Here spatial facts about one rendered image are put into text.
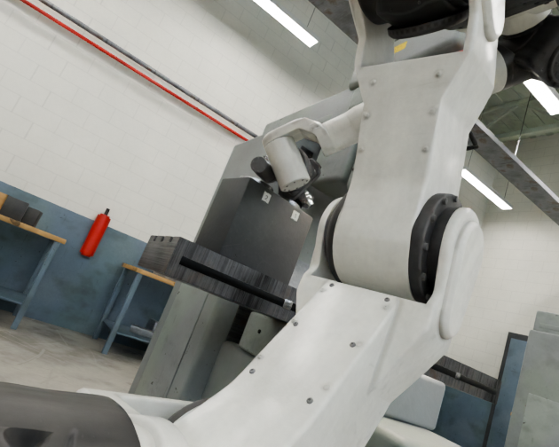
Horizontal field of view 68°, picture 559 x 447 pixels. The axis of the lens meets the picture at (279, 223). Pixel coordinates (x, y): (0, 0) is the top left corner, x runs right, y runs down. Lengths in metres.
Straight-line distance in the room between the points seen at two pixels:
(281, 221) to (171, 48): 4.96
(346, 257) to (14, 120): 4.90
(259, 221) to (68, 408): 0.72
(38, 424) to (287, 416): 0.21
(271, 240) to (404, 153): 0.52
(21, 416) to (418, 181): 0.43
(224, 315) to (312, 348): 1.02
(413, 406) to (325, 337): 0.69
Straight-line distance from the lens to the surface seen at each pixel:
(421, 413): 1.16
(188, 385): 1.47
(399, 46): 1.53
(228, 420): 0.41
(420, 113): 0.54
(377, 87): 0.58
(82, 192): 5.17
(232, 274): 0.91
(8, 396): 0.28
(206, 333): 1.45
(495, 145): 5.39
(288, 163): 0.84
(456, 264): 0.50
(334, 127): 0.84
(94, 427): 0.29
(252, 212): 0.93
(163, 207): 5.34
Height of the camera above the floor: 0.84
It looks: 13 degrees up
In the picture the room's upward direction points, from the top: 21 degrees clockwise
